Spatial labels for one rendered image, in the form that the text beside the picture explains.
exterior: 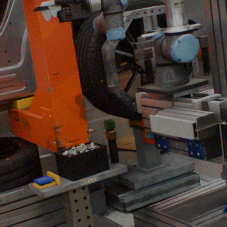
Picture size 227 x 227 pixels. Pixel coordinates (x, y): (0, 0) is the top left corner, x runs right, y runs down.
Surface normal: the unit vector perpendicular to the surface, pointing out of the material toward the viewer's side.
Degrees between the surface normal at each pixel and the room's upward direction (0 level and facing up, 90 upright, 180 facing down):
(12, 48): 90
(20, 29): 90
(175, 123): 90
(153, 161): 90
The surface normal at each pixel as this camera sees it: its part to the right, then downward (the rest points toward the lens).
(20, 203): 0.48, 0.12
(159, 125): -0.83, 0.24
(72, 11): 0.29, 0.03
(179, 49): 0.33, 0.29
